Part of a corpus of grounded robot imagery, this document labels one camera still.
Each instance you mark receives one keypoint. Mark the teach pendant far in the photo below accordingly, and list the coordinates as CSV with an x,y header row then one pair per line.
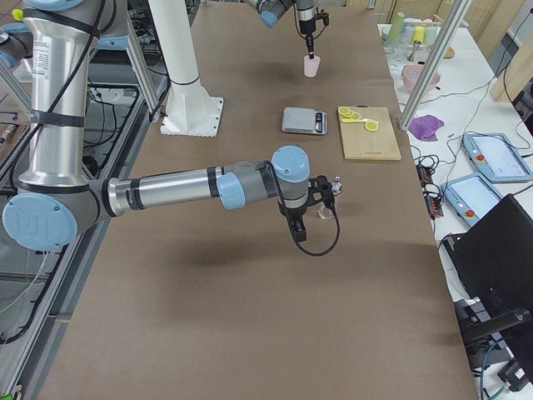
x,y
496,159

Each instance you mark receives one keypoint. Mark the pink bowl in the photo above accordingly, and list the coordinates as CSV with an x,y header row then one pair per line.
x,y
410,75

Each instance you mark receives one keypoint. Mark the lemon slice by knife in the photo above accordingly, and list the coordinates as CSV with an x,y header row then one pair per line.
x,y
371,125

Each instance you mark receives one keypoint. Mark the teach pendant near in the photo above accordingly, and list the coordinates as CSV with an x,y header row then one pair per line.
x,y
471,196

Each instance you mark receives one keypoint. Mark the teach pendant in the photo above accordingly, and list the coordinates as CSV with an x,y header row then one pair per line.
x,y
471,196
496,159

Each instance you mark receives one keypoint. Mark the aluminium frame post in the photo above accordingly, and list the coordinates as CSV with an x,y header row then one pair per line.
x,y
443,41

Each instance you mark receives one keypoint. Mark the purple cloth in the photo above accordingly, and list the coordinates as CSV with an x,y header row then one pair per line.
x,y
424,128

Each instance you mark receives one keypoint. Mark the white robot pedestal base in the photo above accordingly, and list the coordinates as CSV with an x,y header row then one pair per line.
x,y
190,110

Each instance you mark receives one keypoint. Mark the pink plastic cup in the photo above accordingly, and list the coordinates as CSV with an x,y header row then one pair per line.
x,y
311,65

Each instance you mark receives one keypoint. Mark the yellow cup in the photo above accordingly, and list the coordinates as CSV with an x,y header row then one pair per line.
x,y
418,34

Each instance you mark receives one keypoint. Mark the silver digital kitchen scale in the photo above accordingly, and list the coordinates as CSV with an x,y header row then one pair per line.
x,y
304,120

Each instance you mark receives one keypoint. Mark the green cup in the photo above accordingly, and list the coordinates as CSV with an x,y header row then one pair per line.
x,y
397,24

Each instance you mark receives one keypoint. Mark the yellow plastic knife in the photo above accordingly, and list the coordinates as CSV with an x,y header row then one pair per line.
x,y
362,120

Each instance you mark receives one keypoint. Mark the black power strip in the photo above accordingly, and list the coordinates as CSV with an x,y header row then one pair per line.
x,y
431,193

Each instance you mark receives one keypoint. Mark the black monitor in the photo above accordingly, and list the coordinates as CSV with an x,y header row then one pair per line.
x,y
494,263

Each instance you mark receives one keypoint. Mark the bamboo cutting board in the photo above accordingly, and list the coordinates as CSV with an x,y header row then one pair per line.
x,y
361,145

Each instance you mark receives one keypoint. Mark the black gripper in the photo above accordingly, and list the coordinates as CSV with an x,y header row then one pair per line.
x,y
306,26
292,215

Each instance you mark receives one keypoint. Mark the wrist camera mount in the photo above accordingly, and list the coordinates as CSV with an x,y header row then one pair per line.
x,y
319,189
321,15

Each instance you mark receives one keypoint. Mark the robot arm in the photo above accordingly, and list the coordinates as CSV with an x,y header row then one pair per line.
x,y
61,171
271,11

